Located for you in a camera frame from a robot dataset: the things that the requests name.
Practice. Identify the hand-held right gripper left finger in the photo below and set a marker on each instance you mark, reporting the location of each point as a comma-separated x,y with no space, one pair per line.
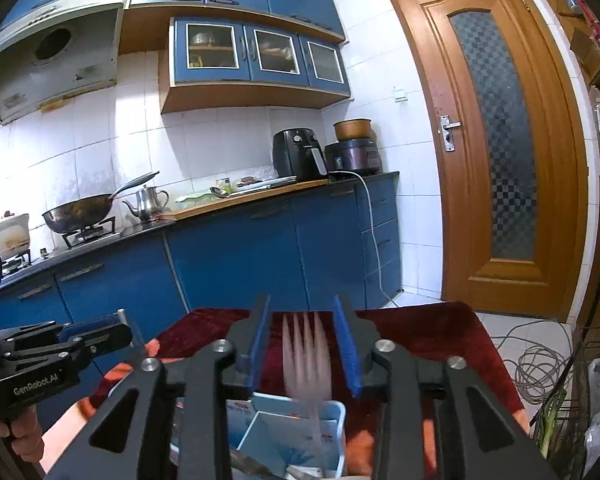
257,345

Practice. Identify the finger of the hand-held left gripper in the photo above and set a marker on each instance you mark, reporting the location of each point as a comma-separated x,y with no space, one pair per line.
107,342
92,327

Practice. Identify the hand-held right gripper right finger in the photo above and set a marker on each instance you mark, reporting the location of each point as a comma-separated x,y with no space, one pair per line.
347,355

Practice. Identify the slim steel fork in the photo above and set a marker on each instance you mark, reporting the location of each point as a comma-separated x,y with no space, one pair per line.
305,360

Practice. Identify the light blue utensil box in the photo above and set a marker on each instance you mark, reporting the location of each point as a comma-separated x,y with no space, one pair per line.
330,440

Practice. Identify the person's left hand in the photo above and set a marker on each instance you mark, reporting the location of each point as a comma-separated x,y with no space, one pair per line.
25,447

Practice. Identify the red and peach plush blanket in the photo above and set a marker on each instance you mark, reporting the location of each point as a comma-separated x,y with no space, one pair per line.
430,340

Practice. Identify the blue base cabinets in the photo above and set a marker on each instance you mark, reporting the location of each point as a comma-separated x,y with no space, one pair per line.
230,260

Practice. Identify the gas stove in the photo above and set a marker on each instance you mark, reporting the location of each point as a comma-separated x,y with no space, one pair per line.
92,236

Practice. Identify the black kitchen countertop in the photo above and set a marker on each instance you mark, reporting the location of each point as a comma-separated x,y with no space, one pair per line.
145,230

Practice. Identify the black wok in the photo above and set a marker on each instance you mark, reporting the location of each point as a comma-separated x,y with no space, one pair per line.
77,215

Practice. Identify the white cooking pot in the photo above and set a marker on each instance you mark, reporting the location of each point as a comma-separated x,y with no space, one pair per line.
12,235

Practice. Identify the steel kettle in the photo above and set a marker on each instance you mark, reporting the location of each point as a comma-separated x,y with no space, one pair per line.
147,205

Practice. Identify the wooden cutting board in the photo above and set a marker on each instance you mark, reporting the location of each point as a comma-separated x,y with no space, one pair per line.
240,199

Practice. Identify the steel ladle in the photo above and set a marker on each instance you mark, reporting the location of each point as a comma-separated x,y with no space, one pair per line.
219,192

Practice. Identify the black air fryer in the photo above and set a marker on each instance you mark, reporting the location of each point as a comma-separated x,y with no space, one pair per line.
295,155

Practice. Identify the dark rice cooker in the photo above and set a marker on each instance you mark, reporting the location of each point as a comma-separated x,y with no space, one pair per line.
355,156

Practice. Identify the wooden door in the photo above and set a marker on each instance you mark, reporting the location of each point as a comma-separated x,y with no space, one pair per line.
430,160

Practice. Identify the green vegetable stalks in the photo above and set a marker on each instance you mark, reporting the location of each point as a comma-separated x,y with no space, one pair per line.
550,420

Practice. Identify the brown pot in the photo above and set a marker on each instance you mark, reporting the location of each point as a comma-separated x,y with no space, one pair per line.
352,130

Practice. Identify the range hood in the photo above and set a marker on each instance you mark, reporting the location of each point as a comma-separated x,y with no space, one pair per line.
40,75

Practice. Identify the glass door wall cabinet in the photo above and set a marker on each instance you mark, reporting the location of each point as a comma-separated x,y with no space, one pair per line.
215,90

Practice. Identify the white wall switch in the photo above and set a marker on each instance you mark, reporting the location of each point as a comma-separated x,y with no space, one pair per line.
400,94

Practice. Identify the wooden wall shelf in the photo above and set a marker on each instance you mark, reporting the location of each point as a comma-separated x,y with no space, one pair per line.
590,25

